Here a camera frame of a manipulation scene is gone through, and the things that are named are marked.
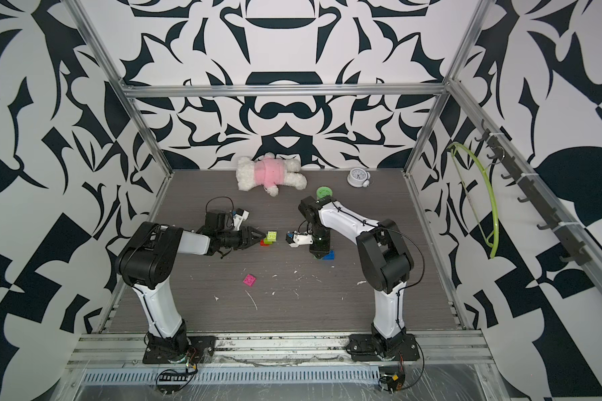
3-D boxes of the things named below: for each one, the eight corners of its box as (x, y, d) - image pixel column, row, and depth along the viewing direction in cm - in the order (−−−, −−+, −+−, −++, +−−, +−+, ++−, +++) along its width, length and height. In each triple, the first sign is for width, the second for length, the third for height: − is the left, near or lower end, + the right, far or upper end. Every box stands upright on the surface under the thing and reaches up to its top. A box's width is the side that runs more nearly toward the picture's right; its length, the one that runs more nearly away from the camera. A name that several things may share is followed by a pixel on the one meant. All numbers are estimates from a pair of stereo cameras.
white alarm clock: (348, 187, 115) (349, 183, 112) (346, 172, 121) (347, 168, 118) (370, 187, 115) (372, 183, 112) (367, 172, 121) (368, 168, 118)
